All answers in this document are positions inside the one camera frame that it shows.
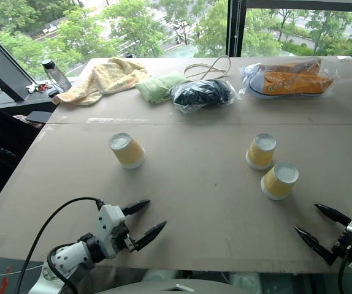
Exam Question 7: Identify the orange canvas shoe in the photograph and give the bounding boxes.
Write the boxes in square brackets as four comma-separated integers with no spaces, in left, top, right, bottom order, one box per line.
[243,58,322,78]
[248,71,335,99]

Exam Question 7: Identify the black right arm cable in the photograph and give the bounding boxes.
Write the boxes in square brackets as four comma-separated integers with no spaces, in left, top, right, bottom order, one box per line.
[337,256,350,294]

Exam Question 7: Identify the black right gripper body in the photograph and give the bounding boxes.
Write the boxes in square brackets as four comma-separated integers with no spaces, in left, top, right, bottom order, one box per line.
[331,225,352,260]

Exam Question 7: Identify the folded green towel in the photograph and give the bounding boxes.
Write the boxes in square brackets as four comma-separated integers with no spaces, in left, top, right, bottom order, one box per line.
[134,70,193,104]

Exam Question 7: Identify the slanted dark window frame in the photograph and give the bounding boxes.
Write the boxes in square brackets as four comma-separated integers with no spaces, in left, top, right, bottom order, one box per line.
[0,21,32,102]

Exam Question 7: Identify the yellow paper cup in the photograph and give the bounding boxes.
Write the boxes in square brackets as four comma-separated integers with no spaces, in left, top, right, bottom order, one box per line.
[245,133,278,171]
[260,162,299,202]
[108,132,147,170]

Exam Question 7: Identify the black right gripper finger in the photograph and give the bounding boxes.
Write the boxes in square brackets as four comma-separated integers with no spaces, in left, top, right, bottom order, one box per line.
[293,225,339,266]
[313,203,352,227]

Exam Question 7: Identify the grey rounded shape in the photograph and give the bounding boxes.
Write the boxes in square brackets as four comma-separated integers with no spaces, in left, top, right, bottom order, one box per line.
[95,277,245,294]

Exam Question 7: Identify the black window frame pillar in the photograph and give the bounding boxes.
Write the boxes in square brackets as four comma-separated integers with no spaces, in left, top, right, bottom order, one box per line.
[227,0,248,58]

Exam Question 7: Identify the black item in plastic bag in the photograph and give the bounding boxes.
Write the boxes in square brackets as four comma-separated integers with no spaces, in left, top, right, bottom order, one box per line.
[169,78,242,115]

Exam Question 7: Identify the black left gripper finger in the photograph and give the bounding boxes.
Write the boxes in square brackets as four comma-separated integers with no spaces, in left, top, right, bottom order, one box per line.
[134,220,167,253]
[121,200,151,216]

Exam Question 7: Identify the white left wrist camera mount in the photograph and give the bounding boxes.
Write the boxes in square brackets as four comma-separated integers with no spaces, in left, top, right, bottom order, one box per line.
[95,204,128,258]

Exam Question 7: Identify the dark chair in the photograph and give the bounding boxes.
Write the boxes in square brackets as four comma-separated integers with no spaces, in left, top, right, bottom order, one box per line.
[0,100,45,226]

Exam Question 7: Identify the beige cord loop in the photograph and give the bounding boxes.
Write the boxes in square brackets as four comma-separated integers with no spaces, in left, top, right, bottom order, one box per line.
[183,55,232,82]

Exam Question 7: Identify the clear water bottle black lid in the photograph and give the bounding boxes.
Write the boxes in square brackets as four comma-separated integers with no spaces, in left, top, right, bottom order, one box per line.
[41,59,72,92]

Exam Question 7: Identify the clear plastic shoe bag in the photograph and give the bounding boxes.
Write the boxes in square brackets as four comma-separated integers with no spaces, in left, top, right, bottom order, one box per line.
[239,56,339,100]

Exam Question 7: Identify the pale yellow towel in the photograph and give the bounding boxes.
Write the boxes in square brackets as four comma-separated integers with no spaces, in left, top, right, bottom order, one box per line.
[54,56,153,107]

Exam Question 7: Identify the bunch of keys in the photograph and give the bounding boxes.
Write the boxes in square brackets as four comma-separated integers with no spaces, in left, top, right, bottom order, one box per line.
[25,83,52,94]

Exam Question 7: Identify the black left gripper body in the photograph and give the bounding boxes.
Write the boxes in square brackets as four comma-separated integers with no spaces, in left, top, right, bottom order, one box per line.
[111,219,137,254]

